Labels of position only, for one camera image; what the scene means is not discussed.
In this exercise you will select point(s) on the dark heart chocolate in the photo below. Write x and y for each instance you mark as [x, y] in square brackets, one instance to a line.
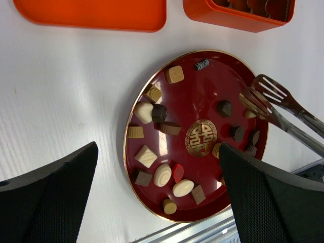
[224, 108]

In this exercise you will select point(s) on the orange tin lid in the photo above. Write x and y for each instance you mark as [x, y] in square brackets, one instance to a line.
[141, 16]

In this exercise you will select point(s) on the white heart chocolate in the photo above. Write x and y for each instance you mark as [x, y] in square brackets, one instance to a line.
[143, 111]

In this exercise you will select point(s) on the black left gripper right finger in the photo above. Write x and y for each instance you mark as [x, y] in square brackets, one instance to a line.
[268, 203]

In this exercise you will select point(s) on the tan fluted cup chocolate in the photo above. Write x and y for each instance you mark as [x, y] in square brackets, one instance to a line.
[135, 132]

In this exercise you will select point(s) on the dark round chocolate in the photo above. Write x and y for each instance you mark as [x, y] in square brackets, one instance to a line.
[159, 113]

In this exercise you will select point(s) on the round red plate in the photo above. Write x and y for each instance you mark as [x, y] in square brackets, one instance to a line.
[192, 103]

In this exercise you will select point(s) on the white square chocolate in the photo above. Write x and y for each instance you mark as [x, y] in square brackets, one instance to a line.
[146, 156]

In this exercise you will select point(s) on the orange chocolate box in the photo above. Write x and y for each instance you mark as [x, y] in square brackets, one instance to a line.
[251, 16]

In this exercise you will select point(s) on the aluminium frame rail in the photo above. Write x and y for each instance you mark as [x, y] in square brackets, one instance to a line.
[219, 228]

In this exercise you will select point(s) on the tan heart chocolate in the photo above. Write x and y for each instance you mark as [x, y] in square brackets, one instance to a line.
[249, 115]

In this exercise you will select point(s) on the dark fluted cup chocolate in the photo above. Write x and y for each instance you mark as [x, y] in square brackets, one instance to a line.
[251, 150]

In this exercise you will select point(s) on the brown cup chocolate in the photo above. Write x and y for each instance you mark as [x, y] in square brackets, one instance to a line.
[168, 127]

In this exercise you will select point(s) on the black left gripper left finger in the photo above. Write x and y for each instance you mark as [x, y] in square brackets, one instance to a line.
[48, 203]

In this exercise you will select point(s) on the red leaf chocolate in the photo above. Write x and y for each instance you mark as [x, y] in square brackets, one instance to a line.
[177, 172]

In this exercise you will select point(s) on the tan cylinder chocolate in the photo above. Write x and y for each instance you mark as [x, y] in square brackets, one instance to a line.
[169, 206]

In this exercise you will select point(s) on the light brown diamond chocolate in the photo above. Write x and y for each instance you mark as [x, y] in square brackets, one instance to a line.
[198, 194]

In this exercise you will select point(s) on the tan square chocolate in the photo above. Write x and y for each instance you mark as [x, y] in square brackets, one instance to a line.
[174, 74]

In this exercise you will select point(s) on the white swirl oval chocolate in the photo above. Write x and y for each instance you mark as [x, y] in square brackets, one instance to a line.
[162, 175]

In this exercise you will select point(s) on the brown square chocolate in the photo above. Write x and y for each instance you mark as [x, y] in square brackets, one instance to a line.
[142, 178]

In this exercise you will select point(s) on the tan leaf pattern chocolate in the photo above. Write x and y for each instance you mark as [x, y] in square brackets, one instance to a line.
[152, 93]

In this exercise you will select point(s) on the tan shell chocolate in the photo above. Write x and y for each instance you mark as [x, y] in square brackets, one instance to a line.
[215, 150]

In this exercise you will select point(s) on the black white striped chocolate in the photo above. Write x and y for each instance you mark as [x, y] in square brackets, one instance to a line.
[201, 64]

